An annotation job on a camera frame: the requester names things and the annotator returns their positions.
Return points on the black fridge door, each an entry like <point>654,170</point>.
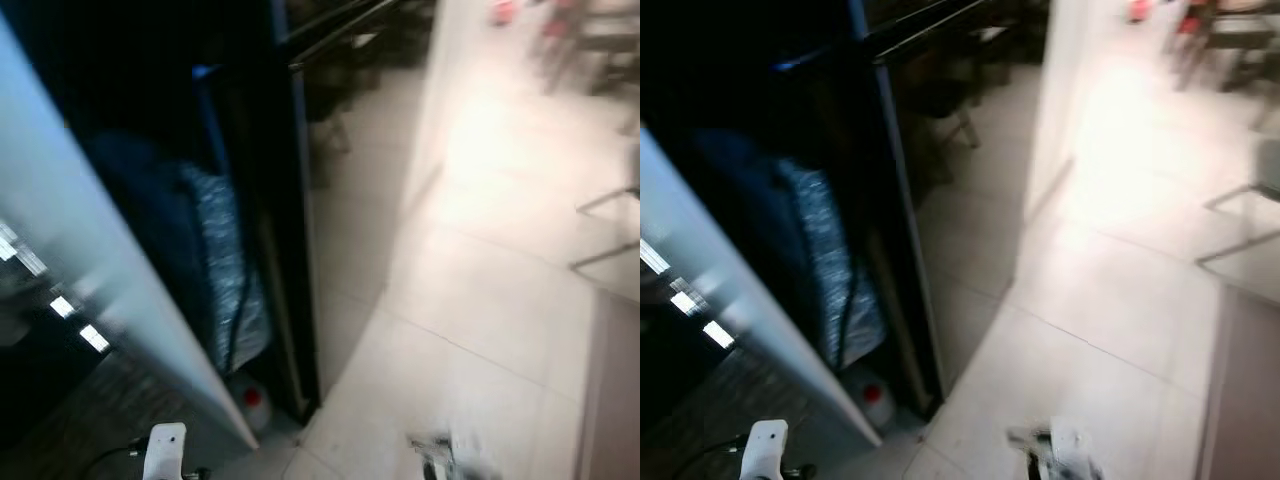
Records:
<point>980,150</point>
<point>360,150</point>

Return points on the black fridge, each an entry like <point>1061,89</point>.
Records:
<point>130,80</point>
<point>760,60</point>

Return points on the grey metal-legged chair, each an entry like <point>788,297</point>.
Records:
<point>598,204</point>
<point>1270,165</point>

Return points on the brown floor mat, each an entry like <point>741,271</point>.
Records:
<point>615,400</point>
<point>1245,400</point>

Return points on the speckled grey hanging bag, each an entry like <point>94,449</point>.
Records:
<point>225,270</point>
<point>840,270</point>

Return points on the dark wooden chair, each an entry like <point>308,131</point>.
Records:
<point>610,40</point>
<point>1235,35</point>

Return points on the small red object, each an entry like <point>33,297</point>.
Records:
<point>502,10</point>
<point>1139,9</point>

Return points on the white jug with red cap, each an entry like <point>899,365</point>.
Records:
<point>250,398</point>
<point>872,395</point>

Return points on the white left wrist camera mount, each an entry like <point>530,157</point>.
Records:
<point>165,450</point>
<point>768,448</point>

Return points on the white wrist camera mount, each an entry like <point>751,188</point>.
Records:
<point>768,448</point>
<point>1075,448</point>
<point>165,450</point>
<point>462,455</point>

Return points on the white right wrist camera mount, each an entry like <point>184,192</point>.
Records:
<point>462,455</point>
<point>1075,448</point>

